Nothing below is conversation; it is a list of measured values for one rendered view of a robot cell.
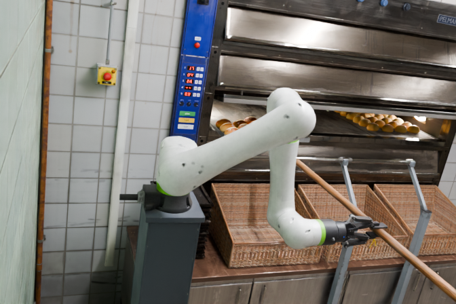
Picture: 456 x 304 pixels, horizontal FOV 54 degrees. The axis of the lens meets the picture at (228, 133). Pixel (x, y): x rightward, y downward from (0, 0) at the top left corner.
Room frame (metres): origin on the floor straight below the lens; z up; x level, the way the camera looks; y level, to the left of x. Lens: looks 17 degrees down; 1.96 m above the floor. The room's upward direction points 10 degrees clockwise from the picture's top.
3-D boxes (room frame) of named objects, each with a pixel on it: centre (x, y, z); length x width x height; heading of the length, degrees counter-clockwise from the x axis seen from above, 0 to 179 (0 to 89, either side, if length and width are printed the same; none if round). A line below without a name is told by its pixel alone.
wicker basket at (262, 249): (2.37, -0.29, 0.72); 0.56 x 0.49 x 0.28; 111
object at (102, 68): (2.23, 0.65, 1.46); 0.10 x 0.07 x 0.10; 112
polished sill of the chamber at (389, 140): (2.85, -0.71, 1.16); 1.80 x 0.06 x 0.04; 112
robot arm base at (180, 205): (1.45, 0.21, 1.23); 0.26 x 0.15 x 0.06; 110
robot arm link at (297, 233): (1.42, -0.31, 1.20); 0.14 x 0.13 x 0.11; 113
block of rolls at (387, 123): (3.45, -1.10, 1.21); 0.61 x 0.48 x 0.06; 22
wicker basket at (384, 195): (2.81, -1.40, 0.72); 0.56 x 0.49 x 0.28; 111
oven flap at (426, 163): (2.83, -0.72, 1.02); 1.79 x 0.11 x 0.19; 112
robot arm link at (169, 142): (1.45, 0.16, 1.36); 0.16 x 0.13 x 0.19; 9
